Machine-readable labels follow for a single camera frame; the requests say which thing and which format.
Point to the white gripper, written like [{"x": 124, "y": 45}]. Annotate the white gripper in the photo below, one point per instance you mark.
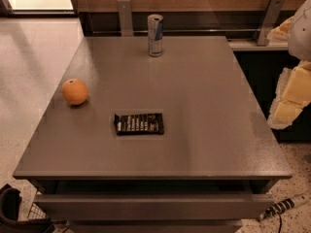
[{"x": 301, "y": 33}]

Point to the orange fruit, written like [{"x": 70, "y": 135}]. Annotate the orange fruit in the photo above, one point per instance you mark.
[{"x": 74, "y": 91}]

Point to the grey side shelf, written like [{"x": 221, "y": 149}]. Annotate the grey side shelf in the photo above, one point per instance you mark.
[{"x": 250, "y": 45}]

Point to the silver blue drink can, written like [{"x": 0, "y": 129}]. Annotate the silver blue drink can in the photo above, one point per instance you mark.
[{"x": 155, "y": 25}]

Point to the black snack bar wrapper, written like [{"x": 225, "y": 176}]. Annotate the black snack bar wrapper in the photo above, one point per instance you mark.
[{"x": 142, "y": 124}]

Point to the grey drawer front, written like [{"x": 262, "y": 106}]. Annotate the grey drawer front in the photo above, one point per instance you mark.
[{"x": 153, "y": 207}]

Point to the black bag on floor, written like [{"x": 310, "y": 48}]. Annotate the black bag on floor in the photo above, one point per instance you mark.
[{"x": 9, "y": 210}]

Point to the right metal bracket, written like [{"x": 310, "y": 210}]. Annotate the right metal bracket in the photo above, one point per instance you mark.
[{"x": 270, "y": 17}]

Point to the metal bracket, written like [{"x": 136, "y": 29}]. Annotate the metal bracket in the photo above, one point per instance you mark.
[
  {"x": 125, "y": 17},
  {"x": 270, "y": 17}
]

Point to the left metal bracket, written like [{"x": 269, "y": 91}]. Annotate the left metal bracket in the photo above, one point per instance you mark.
[{"x": 125, "y": 17}]

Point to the wire basket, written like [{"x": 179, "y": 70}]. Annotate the wire basket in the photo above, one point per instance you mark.
[{"x": 35, "y": 212}]

